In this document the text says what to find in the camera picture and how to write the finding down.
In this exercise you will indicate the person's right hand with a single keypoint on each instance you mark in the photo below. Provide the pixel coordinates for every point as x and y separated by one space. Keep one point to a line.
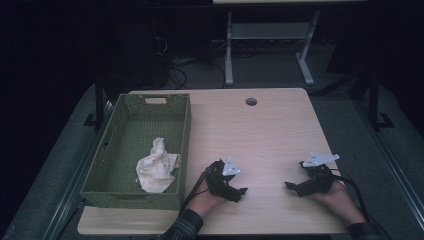
340 201

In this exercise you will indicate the grey metal stand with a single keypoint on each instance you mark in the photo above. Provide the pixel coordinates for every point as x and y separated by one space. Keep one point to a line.
266 30

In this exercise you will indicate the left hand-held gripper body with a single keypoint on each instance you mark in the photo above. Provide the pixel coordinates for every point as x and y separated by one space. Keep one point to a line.
218 181

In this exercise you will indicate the white cloth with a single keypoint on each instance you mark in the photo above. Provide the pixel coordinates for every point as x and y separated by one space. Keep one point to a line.
156 170

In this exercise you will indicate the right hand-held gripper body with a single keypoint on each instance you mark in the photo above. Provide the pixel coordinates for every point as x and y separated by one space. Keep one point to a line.
320 181

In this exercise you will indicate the person's left hand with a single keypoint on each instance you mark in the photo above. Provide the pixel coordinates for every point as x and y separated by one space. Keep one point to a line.
203 201

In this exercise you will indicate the black metal post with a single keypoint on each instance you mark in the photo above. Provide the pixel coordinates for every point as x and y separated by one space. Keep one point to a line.
374 100
99 100

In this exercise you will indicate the green woven basket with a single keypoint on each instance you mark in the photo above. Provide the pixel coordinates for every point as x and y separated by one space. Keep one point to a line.
133 133

